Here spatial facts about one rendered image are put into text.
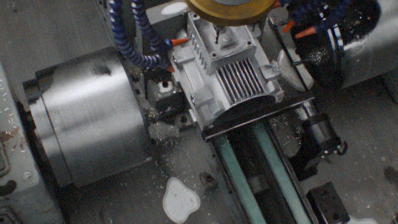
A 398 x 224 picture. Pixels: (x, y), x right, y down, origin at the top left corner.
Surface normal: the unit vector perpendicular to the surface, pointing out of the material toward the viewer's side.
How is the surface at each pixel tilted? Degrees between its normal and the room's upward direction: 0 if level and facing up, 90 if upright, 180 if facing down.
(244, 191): 0
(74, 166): 62
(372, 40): 43
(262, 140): 0
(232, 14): 0
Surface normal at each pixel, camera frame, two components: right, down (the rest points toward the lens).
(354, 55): 0.34, 0.47
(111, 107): 0.18, -0.07
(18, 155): 0.04, -0.40
